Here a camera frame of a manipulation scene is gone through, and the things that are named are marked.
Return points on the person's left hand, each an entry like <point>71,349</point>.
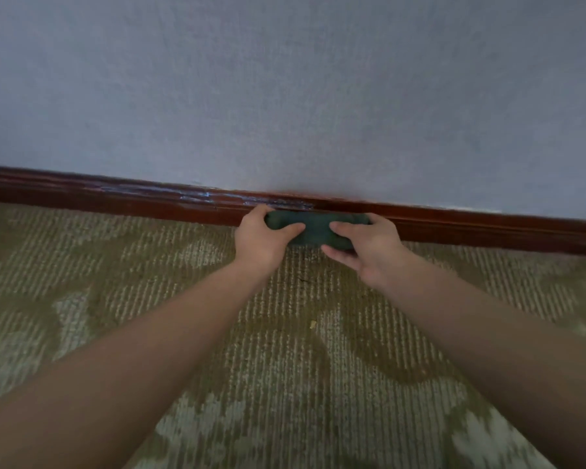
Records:
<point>259,241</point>

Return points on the person's right hand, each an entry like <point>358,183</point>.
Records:
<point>376,253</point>

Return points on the person's right thumb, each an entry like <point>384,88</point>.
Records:
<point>339,253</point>

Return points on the person's left thumb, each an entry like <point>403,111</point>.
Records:
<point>287,231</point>

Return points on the dark green cloth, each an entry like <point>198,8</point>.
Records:
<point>317,227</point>

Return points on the person's right forearm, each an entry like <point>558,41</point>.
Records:
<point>498,351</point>

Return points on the person's left forearm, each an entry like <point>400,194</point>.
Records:
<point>127,366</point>

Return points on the dark red wooden baseboard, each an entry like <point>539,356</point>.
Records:
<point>127,197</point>

